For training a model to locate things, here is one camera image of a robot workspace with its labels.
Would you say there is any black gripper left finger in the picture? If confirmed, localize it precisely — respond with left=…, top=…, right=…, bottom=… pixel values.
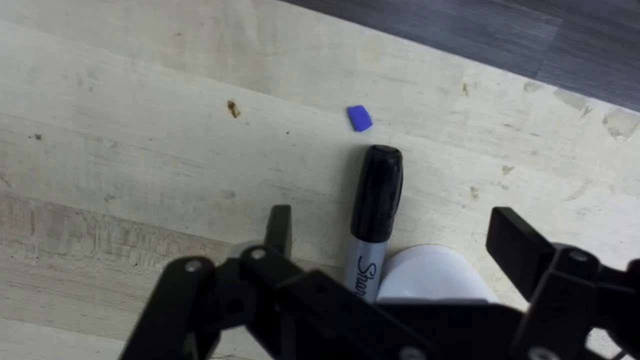
left=119, top=204, right=322, bottom=360

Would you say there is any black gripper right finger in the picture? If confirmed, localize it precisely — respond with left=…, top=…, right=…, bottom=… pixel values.
left=485, top=206, right=640, bottom=360

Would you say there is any small purple chip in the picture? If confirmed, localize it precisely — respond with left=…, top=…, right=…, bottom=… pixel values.
left=346, top=103, right=376, bottom=134

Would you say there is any black grey marker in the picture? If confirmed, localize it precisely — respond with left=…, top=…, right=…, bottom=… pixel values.
left=343, top=143, right=406, bottom=303

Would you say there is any white plastic cup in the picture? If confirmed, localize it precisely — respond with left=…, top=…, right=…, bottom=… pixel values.
left=376, top=244, right=499, bottom=305

